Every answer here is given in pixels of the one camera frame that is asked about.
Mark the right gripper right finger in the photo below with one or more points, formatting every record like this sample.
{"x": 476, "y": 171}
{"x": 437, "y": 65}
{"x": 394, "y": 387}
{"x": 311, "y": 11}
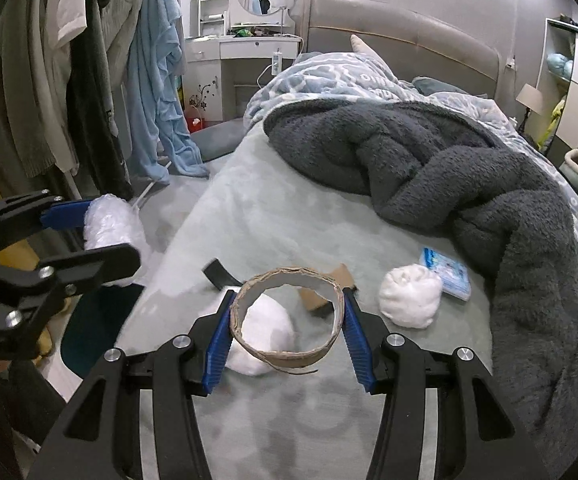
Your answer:
{"x": 479, "y": 434}

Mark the white power strip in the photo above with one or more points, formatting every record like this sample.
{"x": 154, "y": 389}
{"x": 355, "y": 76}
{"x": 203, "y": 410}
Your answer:
{"x": 277, "y": 60}

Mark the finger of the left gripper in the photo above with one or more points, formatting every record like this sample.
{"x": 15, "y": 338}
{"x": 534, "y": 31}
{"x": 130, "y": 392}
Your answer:
{"x": 24, "y": 215}
{"x": 94, "y": 262}

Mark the blue patterned duvet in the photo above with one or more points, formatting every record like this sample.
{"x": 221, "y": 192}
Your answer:
{"x": 348, "y": 77}

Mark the grey floor cushion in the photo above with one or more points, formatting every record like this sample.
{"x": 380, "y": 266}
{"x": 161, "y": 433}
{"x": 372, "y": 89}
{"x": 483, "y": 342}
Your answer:
{"x": 219, "y": 140}

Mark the brown cardboard scrap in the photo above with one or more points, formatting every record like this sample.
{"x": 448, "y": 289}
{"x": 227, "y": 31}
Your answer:
{"x": 317, "y": 301}

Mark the grey upholstered headboard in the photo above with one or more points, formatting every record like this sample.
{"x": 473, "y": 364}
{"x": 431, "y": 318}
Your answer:
{"x": 412, "y": 44}

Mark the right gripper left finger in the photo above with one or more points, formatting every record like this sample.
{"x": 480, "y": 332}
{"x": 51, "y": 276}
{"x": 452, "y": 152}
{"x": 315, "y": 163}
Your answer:
{"x": 97, "y": 435}

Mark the white wardrobe cabinet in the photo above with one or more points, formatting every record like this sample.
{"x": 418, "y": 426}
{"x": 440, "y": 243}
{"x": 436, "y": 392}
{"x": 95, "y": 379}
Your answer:
{"x": 555, "y": 127}

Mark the white vanity desk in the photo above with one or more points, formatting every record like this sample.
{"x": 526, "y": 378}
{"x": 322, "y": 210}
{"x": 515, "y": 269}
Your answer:
{"x": 223, "y": 72}

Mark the small bedside lamp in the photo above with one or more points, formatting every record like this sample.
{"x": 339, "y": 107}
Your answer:
{"x": 532, "y": 100}

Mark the grey hanging coat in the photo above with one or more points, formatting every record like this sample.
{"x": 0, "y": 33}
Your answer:
{"x": 35, "y": 66}

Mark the white tissue ball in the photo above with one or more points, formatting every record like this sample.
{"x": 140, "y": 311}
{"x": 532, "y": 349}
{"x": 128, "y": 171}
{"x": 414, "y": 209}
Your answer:
{"x": 267, "y": 327}

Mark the dark trash bin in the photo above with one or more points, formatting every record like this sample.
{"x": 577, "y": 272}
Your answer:
{"x": 95, "y": 324}

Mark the black hanging garment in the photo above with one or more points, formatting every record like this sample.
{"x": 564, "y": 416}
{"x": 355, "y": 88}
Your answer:
{"x": 90, "y": 111}

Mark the dark grey fleece blanket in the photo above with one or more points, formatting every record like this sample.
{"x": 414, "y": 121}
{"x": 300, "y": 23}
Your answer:
{"x": 435, "y": 171}

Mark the blue tissue packet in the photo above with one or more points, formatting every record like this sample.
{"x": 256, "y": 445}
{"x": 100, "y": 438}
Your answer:
{"x": 454, "y": 274}

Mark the light blue hanging garment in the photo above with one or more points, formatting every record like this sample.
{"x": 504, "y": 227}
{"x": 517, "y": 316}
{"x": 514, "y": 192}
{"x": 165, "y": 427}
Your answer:
{"x": 154, "y": 110}

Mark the white sock ball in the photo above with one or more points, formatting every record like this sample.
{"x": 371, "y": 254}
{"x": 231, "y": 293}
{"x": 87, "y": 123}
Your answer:
{"x": 409, "y": 296}

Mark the teal pillow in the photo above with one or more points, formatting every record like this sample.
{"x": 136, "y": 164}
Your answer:
{"x": 428, "y": 86}

